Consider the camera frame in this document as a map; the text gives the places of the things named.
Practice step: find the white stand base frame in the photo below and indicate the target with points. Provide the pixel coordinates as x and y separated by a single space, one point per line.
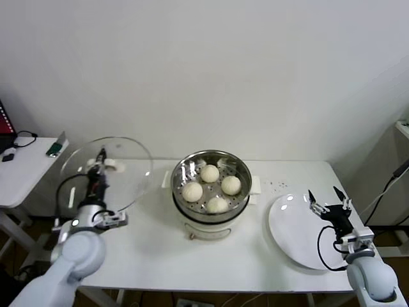
393 251

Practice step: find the white oval plate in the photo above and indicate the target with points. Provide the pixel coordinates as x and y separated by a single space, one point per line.
287 224

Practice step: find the white electric cooking pot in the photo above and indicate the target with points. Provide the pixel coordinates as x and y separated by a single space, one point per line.
204 231

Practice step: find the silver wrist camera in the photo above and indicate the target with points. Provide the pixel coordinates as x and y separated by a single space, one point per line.
112 219
358 238

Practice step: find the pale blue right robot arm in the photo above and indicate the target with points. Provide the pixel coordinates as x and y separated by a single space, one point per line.
370 275

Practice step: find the white steamed baozi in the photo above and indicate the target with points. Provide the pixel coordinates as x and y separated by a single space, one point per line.
210 173
217 205
230 185
192 191

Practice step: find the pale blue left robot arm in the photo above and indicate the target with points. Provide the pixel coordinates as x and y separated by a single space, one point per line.
80 252

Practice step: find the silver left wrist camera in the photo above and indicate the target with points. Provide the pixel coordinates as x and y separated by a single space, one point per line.
112 219

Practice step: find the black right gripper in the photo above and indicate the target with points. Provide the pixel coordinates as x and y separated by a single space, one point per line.
337 218

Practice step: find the green and grey small tool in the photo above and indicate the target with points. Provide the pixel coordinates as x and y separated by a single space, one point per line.
56 147

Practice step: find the perforated steel steamer basket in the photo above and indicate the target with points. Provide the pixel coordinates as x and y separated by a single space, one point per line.
246 182

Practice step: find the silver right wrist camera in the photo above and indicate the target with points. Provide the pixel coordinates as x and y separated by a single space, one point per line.
358 238

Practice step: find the white shelf with green items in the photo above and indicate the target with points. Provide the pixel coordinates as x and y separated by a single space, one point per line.
404 126

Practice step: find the small black device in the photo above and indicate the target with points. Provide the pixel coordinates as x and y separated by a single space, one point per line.
8 157

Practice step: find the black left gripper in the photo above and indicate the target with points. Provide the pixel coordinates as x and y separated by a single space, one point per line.
96 185

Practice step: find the white side table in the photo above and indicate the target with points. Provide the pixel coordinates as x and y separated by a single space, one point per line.
25 179

